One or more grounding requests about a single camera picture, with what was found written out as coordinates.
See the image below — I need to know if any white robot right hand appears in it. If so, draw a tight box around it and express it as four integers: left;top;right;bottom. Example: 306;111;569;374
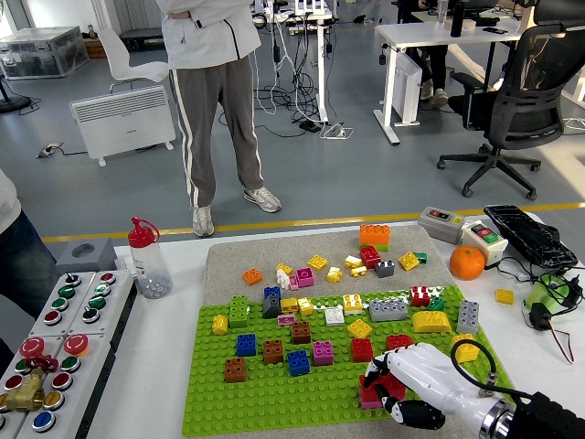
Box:
364;340;500;432

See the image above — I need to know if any long red brick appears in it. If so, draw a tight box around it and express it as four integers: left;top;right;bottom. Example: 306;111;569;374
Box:
358;372;407;403

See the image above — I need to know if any green studded baseplate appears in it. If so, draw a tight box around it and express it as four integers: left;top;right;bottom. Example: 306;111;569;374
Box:
181;285;514;438

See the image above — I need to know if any person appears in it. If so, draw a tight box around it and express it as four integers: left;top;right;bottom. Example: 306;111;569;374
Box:
154;0;283;238
0;168;60;376
395;0;452;110

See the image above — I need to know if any red rounded brick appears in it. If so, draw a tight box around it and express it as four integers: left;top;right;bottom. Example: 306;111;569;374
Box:
386;334;415;352

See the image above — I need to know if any large yellow square brick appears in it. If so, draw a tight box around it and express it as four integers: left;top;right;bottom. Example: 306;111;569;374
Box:
450;333;481;363

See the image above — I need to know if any yellow curved long brick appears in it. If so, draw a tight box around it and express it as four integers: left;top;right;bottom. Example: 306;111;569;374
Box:
411;310;452;334

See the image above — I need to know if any white plastic chair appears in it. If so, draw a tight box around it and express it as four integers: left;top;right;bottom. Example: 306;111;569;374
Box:
98;27;171;95

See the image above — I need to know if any long grey brick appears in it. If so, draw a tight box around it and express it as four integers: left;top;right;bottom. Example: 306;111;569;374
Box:
367;299;410;323

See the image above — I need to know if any yellow and white brick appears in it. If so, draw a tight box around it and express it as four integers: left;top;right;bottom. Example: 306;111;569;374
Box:
342;293;365;316

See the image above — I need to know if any magenta square brick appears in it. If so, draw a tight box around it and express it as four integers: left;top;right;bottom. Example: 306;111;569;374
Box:
312;340;335;366

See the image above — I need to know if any orange fruit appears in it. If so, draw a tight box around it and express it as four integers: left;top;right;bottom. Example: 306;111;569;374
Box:
449;245;486;281

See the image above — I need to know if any white panel heater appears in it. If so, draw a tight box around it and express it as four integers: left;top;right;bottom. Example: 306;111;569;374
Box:
69;84;177;167

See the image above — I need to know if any dark red square brick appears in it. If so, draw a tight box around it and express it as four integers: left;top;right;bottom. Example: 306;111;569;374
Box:
359;245;383;270

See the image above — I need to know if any brown square brick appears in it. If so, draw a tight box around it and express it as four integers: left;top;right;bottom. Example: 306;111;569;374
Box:
262;339;285;365
291;321;313;345
223;357;248;383

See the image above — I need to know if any transparent storage case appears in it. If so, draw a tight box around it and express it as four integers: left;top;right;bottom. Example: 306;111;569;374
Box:
0;26;90;81

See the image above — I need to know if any long orange brick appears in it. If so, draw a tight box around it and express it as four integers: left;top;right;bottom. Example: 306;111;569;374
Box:
359;224;392;247

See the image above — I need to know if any dark grey slope brick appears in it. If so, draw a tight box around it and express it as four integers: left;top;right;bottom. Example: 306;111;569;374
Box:
261;294;282;319

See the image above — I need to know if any black keyboard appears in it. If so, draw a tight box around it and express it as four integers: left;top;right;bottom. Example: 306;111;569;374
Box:
483;204;580;270

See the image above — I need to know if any grey floor socket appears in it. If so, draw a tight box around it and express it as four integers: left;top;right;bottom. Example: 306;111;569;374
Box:
36;142;65;160

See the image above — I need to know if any black fan stand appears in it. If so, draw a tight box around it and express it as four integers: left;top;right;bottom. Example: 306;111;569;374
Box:
0;75;32;114

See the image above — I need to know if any grey felt mat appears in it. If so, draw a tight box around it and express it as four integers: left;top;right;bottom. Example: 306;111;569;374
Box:
202;224;537;439

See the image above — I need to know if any white panel under desk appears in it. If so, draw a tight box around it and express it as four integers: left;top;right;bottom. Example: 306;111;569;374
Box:
391;48;422;125

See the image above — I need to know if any clear bottle with red cap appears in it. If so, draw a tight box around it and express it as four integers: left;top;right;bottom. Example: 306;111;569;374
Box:
127;216;174;300

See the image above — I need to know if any white office desk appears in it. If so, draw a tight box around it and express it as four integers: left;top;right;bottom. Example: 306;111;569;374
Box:
373;17;522;146

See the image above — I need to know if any grey block with round hole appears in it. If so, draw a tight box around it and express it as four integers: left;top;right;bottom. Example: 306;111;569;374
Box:
56;237;118;277

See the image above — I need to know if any black mesh office chair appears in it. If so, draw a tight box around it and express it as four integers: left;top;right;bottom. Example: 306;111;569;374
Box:
436;0;585;201

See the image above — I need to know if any grey four-button control box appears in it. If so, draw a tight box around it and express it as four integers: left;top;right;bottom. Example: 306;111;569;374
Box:
28;272;98;337
67;269;137;337

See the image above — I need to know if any grey box with mushroom button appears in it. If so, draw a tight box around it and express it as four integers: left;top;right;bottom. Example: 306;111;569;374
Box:
0;336;65;439
16;333;115;439

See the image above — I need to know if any black servo with wires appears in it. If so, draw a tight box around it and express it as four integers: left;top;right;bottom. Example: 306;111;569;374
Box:
528;303;577;366

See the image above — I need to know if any grey switch box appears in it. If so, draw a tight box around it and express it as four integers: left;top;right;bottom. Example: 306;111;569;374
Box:
417;206;467;244

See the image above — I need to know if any white red-green switch box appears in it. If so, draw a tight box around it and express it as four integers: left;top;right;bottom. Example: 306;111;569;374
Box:
462;220;509;269

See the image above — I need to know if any white desk with cables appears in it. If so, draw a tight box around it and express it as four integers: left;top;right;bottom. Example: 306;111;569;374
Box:
255;0;342;124

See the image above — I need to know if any black plug with cord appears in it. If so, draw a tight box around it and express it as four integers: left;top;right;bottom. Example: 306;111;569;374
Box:
495;255;585;312

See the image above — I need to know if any brass valve with red handle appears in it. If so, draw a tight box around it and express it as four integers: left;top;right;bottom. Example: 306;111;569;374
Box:
4;355;59;412

